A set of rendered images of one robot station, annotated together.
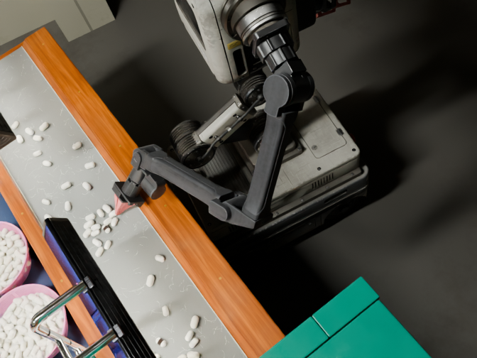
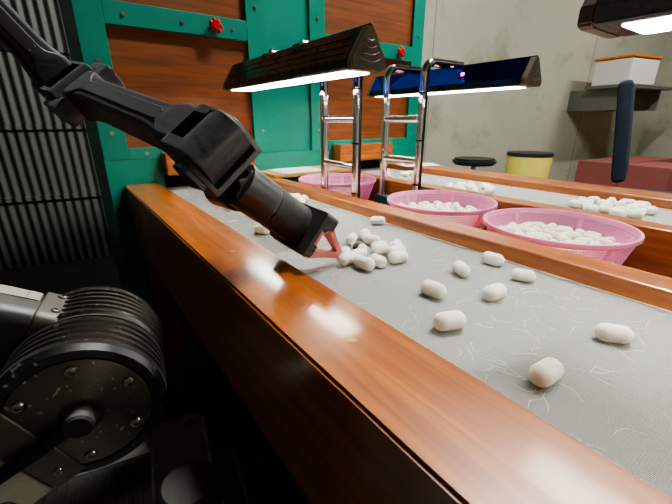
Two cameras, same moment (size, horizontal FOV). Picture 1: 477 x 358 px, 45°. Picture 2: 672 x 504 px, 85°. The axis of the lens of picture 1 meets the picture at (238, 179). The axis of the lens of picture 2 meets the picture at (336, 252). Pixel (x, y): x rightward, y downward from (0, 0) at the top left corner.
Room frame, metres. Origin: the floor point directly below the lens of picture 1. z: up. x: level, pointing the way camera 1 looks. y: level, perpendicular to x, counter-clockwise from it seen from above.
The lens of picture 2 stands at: (1.46, 0.26, 0.96)
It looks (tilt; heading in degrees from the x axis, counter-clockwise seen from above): 20 degrees down; 163
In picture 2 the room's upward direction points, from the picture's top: straight up
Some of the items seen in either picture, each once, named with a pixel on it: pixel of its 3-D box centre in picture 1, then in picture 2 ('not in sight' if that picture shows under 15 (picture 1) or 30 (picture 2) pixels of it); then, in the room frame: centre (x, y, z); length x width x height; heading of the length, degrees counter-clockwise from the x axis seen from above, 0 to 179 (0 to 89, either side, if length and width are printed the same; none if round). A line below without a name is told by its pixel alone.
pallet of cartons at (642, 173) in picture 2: not in sight; (644, 182); (-1.69, 5.01, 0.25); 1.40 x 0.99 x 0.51; 99
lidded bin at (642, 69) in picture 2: not in sight; (624, 72); (-1.94, 4.61, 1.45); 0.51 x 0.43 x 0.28; 99
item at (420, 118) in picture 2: not in sight; (418, 139); (0.34, 0.87, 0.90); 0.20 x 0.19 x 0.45; 19
